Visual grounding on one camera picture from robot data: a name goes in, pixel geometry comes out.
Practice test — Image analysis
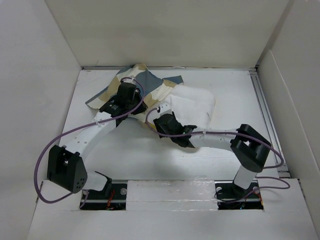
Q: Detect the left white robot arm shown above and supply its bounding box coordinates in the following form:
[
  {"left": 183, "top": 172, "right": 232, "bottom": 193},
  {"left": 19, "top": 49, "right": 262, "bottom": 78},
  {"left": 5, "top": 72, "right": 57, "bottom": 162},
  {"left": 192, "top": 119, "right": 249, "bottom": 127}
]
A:
[{"left": 47, "top": 82, "right": 147, "bottom": 199}]

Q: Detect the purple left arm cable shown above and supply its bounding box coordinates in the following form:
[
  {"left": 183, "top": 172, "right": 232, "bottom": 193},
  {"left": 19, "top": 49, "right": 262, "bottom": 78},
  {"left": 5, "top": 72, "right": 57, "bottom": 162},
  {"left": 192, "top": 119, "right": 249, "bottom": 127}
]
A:
[{"left": 33, "top": 76, "right": 145, "bottom": 210}]

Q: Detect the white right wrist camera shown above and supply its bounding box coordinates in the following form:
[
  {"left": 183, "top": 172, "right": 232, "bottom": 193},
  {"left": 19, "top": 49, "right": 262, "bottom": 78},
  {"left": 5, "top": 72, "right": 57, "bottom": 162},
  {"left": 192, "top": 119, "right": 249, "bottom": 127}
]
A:
[{"left": 156, "top": 102, "right": 173, "bottom": 116}]

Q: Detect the aluminium rail right side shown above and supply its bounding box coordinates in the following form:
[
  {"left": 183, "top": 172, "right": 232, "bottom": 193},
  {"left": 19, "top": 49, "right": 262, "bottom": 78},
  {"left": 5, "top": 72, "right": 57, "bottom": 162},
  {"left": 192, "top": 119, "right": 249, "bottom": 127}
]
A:
[{"left": 249, "top": 68, "right": 291, "bottom": 179}]

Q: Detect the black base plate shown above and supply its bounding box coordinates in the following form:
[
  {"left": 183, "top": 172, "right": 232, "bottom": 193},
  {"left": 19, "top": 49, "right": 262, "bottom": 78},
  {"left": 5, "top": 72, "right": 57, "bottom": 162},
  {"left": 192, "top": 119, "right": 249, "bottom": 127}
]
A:
[
  {"left": 79, "top": 180, "right": 128, "bottom": 211},
  {"left": 214, "top": 180, "right": 264, "bottom": 211}
]

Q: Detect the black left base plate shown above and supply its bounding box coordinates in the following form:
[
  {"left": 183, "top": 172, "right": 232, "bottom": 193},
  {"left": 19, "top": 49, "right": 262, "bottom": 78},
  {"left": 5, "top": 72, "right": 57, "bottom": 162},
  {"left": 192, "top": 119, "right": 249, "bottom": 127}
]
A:
[{"left": 79, "top": 180, "right": 128, "bottom": 211}]

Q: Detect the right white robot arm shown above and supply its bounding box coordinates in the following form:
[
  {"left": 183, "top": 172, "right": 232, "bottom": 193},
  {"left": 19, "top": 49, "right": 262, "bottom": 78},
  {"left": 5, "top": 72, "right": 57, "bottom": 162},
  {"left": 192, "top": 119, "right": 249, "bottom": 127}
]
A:
[{"left": 153, "top": 113, "right": 272, "bottom": 201}]

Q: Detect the white pillow yellow edge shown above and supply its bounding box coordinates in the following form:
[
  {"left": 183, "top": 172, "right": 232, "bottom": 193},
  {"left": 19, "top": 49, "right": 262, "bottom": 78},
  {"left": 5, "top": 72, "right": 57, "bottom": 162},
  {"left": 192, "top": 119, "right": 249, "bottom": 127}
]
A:
[{"left": 147, "top": 84, "right": 217, "bottom": 136}]

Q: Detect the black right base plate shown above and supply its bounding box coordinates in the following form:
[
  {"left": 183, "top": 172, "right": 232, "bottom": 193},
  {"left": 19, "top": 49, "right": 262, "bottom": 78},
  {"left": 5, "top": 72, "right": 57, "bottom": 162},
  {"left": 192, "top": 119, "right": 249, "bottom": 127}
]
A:
[{"left": 214, "top": 180, "right": 264, "bottom": 211}]

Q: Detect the plaid beige blue pillowcase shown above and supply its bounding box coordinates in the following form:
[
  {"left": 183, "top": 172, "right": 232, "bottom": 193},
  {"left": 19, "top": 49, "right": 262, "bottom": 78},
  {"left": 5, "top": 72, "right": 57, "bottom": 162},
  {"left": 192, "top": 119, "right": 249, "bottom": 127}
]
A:
[{"left": 85, "top": 63, "right": 184, "bottom": 122}]

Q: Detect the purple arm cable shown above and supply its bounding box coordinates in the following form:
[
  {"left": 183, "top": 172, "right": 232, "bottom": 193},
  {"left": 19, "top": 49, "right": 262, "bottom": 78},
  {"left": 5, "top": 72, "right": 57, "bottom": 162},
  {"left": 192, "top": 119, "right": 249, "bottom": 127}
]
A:
[
  {"left": 144, "top": 107, "right": 291, "bottom": 203},
  {"left": 33, "top": 76, "right": 145, "bottom": 210}
]

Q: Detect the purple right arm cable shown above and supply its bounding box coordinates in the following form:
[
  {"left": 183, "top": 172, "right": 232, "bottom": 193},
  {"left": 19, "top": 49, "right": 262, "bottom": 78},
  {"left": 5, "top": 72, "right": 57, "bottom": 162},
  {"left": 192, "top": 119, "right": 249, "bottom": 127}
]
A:
[{"left": 144, "top": 107, "right": 291, "bottom": 203}]

